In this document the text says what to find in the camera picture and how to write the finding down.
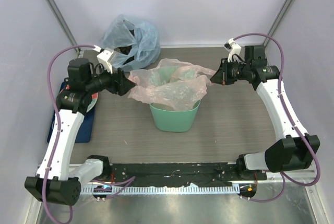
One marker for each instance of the blue plastic bag with trash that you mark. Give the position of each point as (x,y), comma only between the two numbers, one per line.
(136,42)

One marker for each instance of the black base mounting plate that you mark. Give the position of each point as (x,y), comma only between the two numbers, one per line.
(206,174)

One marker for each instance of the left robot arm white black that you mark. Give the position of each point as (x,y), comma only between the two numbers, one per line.
(53,182)

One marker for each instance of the aluminium frame post back left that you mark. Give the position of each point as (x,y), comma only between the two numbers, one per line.
(61,21)

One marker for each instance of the aluminium frame post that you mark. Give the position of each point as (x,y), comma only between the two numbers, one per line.
(61,21)
(287,4)

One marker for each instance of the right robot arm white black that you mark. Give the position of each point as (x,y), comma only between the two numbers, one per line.
(294,145)

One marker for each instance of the floral red teal plate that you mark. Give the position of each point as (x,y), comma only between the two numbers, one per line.
(93,102)

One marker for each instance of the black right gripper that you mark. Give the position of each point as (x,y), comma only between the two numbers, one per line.
(222,75)

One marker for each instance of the white slotted cable duct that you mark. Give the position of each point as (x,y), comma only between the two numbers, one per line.
(96,189)

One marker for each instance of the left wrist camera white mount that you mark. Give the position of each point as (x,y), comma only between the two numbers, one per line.
(106,57)

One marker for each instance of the pink plastic trash bag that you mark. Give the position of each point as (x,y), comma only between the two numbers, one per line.
(146,91)

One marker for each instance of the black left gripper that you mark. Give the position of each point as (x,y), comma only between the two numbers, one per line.
(119,84)

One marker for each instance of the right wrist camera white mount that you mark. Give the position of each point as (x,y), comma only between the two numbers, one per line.
(233,48)

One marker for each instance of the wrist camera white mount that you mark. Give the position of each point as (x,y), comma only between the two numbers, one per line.
(106,57)
(233,48)

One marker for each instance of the green plastic trash bin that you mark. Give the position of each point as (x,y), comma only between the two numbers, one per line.
(174,119)

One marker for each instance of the aluminium frame post back right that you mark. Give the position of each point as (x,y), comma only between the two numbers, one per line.
(287,4)

